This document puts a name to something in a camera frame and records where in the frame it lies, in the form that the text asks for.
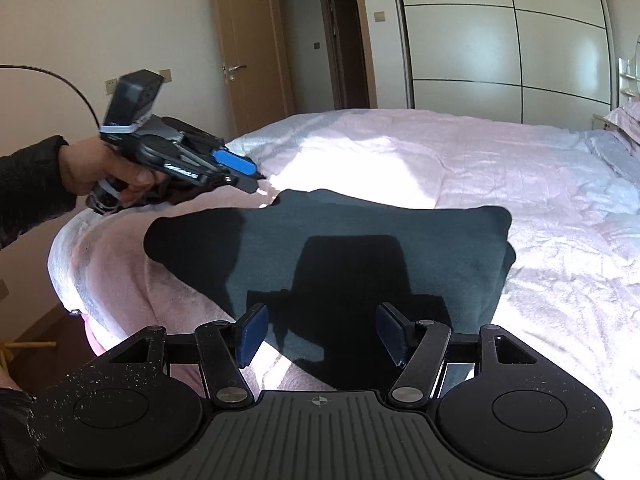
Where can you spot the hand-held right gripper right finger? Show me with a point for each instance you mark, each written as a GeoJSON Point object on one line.
{"type": "Point", "coordinates": [392, 334]}

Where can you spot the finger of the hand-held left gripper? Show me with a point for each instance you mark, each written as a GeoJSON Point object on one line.
{"type": "Point", "coordinates": [240, 182]}
{"type": "Point", "coordinates": [235, 161]}

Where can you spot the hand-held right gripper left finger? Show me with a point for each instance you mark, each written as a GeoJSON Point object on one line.
{"type": "Point", "coordinates": [252, 334]}

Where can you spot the black zip jacket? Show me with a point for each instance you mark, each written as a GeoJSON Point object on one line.
{"type": "Point", "coordinates": [350, 220]}

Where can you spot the person's left forearm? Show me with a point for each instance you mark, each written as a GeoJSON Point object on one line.
{"type": "Point", "coordinates": [30, 185]}

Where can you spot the person's left hand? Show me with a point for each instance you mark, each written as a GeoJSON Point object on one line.
{"type": "Point", "coordinates": [85, 165]}

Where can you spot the wooden door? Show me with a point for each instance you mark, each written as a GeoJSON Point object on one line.
{"type": "Point", "coordinates": [250, 35]}

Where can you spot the bed with pink sheet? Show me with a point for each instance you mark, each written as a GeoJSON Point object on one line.
{"type": "Point", "coordinates": [450, 160]}

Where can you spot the person's black jacket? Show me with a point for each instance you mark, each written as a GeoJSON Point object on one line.
{"type": "Point", "coordinates": [17, 435]}

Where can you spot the white wardrobe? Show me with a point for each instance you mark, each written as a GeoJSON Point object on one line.
{"type": "Point", "coordinates": [500, 40]}

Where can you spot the beige nightstand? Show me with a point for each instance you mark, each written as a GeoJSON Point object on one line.
{"type": "Point", "coordinates": [602, 122]}

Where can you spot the pink pillow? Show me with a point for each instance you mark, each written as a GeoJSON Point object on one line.
{"type": "Point", "coordinates": [625, 122]}

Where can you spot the wall socket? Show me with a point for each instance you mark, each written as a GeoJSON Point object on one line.
{"type": "Point", "coordinates": [166, 75]}
{"type": "Point", "coordinates": [111, 86]}

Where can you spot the wall light switch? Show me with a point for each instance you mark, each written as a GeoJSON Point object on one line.
{"type": "Point", "coordinates": [380, 16]}

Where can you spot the yellow wooden frame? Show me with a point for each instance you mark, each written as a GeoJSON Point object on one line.
{"type": "Point", "coordinates": [25, 347]}

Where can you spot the white wall shelf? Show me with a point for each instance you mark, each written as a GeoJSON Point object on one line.
{"type": "Point", "coordinates": [629, 77]}

